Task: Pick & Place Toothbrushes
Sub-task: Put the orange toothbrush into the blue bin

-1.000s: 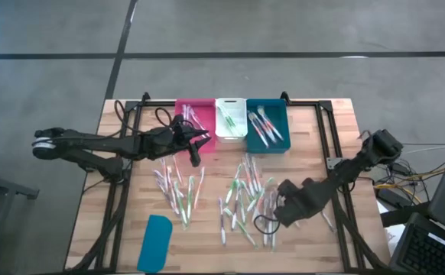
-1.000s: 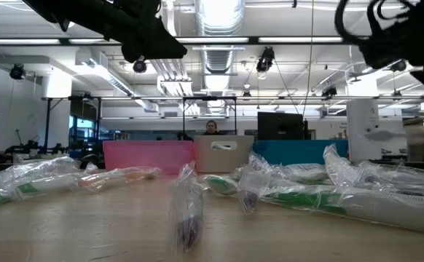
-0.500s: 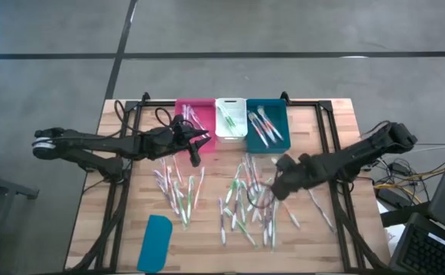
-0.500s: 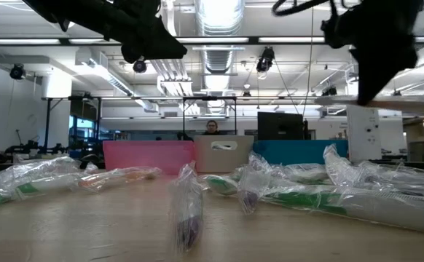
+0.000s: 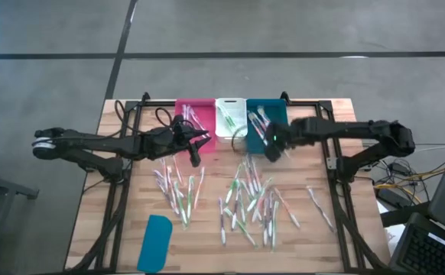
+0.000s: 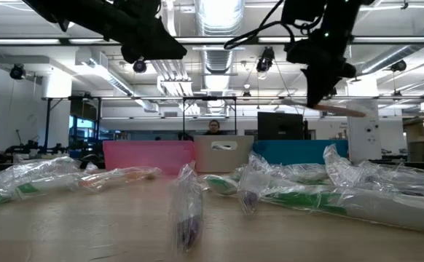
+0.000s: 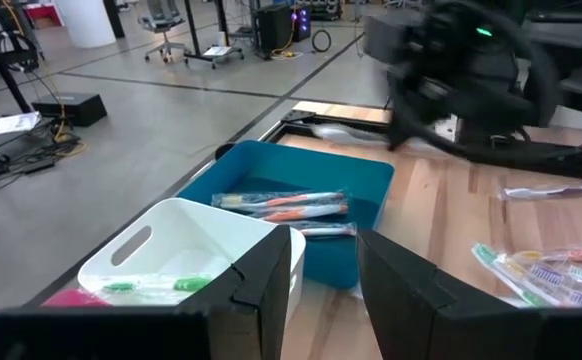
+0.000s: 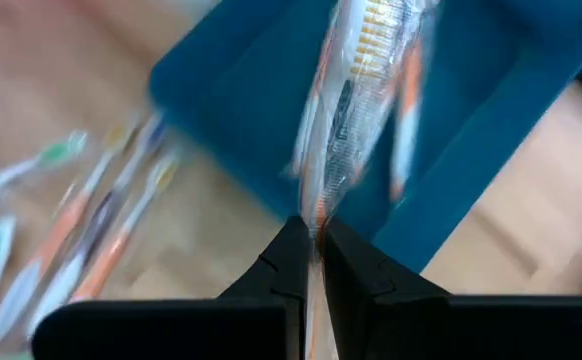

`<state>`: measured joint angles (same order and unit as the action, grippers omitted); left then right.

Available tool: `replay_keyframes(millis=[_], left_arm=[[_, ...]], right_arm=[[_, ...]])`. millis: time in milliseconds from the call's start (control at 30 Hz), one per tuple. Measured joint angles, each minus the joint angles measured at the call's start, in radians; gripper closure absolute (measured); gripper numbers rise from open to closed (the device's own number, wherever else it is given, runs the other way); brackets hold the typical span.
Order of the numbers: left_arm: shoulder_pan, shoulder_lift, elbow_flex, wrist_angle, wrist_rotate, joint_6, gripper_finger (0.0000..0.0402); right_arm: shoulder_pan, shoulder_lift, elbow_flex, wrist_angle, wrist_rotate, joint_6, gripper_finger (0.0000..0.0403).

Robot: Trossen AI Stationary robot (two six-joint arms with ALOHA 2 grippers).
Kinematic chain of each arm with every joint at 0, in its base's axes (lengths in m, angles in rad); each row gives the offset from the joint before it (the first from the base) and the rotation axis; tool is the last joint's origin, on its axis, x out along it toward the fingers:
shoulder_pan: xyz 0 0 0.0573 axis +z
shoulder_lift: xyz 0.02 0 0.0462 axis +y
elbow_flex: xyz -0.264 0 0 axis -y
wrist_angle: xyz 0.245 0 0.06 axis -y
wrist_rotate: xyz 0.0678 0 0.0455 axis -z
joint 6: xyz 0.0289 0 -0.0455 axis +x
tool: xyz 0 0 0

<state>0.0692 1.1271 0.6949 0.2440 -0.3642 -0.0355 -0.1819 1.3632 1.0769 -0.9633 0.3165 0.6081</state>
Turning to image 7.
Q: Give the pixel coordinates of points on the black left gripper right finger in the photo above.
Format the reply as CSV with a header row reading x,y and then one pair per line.
x,y
411,310

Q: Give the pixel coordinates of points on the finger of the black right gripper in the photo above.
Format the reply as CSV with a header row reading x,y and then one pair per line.
x,y
411,125
397,130

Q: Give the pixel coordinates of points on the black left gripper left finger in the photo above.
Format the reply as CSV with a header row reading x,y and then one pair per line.
x,y
251,300

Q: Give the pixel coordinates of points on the white plastic bin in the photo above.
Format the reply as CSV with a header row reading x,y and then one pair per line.
x,y
171,225

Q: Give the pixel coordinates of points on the teal plastic bin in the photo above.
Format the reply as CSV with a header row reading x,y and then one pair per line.
x,y
281,160

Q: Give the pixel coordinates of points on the black computer with purple lights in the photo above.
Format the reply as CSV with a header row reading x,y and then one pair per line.
x,y
301,22

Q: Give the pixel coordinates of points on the purple toothbrush in clear wrapper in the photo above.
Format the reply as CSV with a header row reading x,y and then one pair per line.
x,y
561,191
546,275

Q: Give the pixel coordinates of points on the black computer tower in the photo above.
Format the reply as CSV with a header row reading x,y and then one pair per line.
x,y
273,27

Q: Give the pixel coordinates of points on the pink plastic bin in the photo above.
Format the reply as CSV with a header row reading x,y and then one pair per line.
x,y
76,299

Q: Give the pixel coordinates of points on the grey mesh office chair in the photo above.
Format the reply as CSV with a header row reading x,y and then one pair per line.
x,y
163,20

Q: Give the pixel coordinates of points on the black box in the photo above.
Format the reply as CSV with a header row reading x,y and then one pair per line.
x,y
71,107

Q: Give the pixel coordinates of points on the white round column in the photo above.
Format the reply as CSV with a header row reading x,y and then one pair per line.
x,y
86,22

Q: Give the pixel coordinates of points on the black cart stand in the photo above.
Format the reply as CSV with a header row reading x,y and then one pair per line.
x,y
3,70

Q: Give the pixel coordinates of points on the red box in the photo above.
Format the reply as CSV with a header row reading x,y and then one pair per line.
x,y
46,11

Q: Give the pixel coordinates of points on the black desk frame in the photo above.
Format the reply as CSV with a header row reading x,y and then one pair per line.
x,y
190,25

